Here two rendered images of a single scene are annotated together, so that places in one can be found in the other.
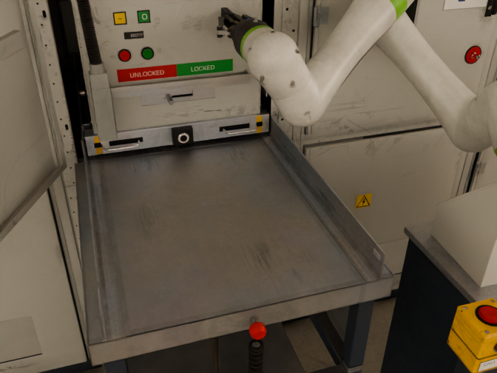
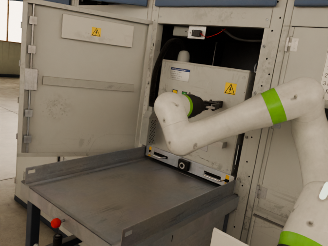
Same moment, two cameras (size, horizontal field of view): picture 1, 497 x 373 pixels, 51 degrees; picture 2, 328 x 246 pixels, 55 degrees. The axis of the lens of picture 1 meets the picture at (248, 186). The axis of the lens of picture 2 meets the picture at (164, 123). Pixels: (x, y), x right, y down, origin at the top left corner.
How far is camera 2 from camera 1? 1.09 m
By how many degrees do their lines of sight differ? 56
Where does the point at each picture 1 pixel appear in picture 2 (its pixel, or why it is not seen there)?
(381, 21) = (251, 111)
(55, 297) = not seen: hidden behind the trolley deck
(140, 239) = (97, 178)
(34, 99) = (133, 116)
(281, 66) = (158, 106)
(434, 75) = (311, 178)
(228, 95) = (214, 153)
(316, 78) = (186, 126)
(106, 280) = (62, 176)
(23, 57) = (134, 97)
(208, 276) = (82, 197)
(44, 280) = not seen: hidden behind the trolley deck
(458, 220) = not seen: outside the picture
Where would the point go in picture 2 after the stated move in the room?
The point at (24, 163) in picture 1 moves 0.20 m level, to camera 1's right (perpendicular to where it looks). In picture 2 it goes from (112, 138) to (128, 149)
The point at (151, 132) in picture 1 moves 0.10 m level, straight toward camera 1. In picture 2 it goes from (172, 156) to (157, 158)
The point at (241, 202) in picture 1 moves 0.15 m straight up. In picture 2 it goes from (153, 195) to (158, 160)
